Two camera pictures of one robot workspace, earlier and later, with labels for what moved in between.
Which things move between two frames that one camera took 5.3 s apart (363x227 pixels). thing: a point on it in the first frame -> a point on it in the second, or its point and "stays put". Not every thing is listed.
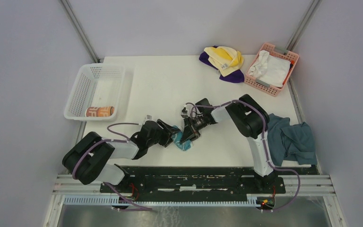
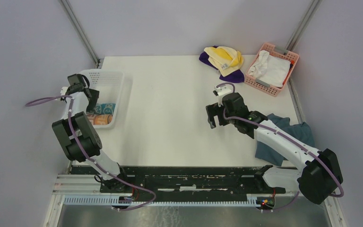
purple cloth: x=237 y=76 stays put
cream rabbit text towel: x=99 y=111 -> x=99 y=119
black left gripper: x=167 y=133 -> x=94 y=95
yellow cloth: x=226 y=59 stays put
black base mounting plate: x=153 y=179 stays put
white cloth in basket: x=269 y=69 stays put
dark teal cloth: x=294 y=143 stays put
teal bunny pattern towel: x=177 y=138 -> x=107 y=109
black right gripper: x=189 y=134 -> x=214 y=109
